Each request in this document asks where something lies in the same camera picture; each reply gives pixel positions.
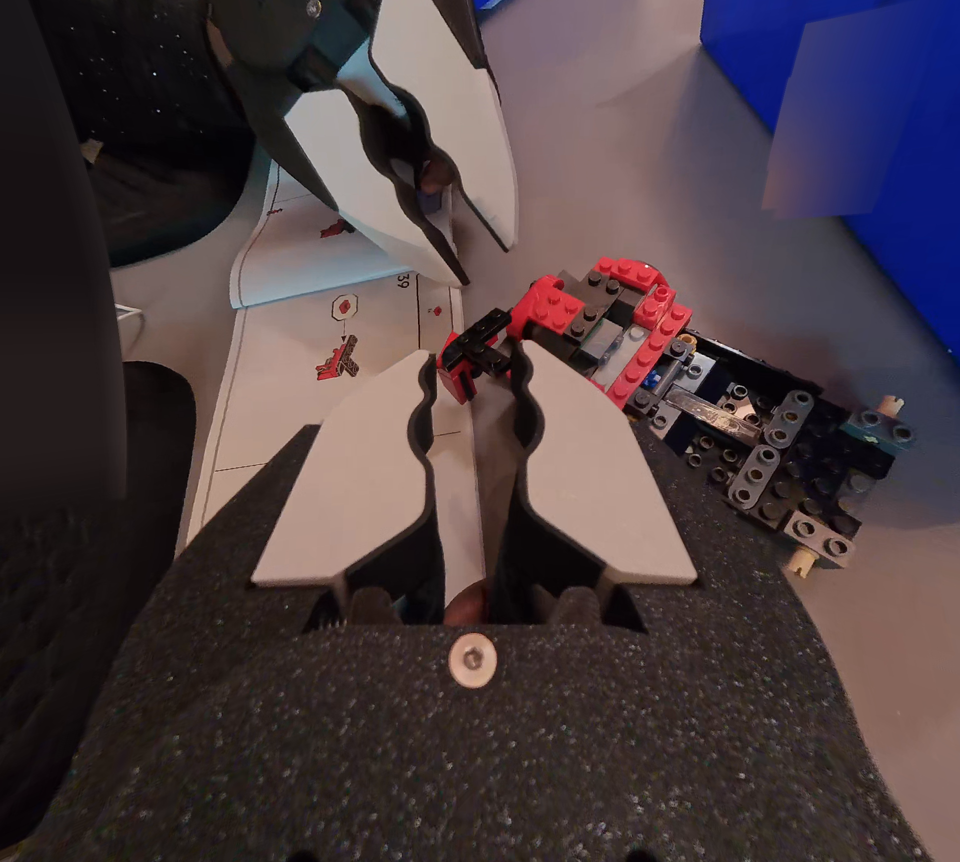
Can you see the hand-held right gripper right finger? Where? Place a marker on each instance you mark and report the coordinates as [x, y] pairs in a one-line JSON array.
[[600, 495]]

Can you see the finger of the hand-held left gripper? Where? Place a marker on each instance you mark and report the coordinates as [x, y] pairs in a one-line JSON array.
[[352, 165], [450, 97]]

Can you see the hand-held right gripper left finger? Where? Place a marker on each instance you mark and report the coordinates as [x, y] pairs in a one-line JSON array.
[[352, 502]]

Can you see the small red lego subassembly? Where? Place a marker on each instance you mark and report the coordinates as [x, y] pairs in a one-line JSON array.
[[457, 375]]

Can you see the blue plastic bin with divider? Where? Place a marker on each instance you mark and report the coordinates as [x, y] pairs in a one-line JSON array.
[[840, 52]]

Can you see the partly built lego car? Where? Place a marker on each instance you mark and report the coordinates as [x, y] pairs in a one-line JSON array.
[[675, 382]]

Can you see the lego instruction booklet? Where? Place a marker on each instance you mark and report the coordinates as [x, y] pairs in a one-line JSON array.
[[315, 352]]

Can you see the person's left hand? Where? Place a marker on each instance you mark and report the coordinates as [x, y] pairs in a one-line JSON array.
[[436, 176]]

